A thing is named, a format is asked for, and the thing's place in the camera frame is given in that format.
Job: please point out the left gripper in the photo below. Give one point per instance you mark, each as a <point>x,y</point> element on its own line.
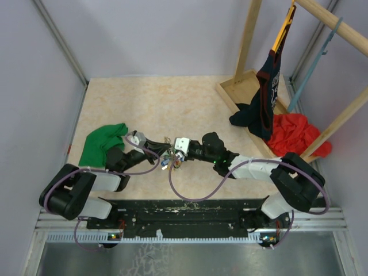
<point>158,148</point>

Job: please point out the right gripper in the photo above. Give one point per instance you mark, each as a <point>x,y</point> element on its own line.
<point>188,157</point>

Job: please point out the large metal keyring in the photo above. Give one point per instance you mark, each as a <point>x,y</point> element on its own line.
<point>170,151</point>

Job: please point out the bunch of tagged keys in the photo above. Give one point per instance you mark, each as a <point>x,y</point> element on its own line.
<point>171,157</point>

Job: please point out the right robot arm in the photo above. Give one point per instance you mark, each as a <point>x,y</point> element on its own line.
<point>297,182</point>

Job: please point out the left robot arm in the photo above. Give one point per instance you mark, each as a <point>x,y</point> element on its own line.
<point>68,193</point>

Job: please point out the green cloth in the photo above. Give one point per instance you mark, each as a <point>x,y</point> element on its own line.
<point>99,142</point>

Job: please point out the dark navy jersey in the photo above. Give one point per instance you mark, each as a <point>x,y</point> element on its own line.
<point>258,115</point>

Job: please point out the red cloth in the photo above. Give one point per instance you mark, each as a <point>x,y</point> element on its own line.
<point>291,133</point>

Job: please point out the yellow clothes hanger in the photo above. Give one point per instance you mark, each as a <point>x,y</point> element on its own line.
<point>288,20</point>

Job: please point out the blue clothes hanger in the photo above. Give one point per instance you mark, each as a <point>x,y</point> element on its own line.
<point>312,67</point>

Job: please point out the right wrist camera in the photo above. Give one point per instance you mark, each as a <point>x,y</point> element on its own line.
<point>181,147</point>

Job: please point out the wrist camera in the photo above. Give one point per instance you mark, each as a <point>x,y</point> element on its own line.
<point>137,140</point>
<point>181,147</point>

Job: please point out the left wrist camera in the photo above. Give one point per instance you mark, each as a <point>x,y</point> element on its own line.
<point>137,140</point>

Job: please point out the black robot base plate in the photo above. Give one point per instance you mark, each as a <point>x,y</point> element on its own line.
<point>203,218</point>

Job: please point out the aluminium frame rail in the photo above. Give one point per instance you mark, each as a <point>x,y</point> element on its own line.
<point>61,230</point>

